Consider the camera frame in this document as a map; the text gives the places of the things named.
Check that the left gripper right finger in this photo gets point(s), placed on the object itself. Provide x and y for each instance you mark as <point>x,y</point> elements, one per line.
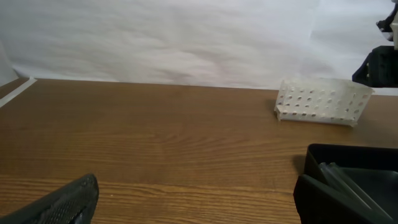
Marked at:
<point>323,205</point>

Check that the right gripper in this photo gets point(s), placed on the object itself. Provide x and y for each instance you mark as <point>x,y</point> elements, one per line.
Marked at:
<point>382,68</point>

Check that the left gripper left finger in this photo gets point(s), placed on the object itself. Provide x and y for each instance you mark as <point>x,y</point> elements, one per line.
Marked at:
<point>68,202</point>

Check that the clear test tube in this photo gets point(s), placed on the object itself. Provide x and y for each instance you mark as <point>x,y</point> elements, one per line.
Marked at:
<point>357,186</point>
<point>339,180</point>

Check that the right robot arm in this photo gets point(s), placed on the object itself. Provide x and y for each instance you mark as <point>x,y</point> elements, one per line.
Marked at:
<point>385,23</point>

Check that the black tray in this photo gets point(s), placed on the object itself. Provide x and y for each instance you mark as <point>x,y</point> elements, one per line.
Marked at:
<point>357,154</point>

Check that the white test tube rack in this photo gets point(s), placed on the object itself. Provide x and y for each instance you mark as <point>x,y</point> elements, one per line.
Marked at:
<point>323,102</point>

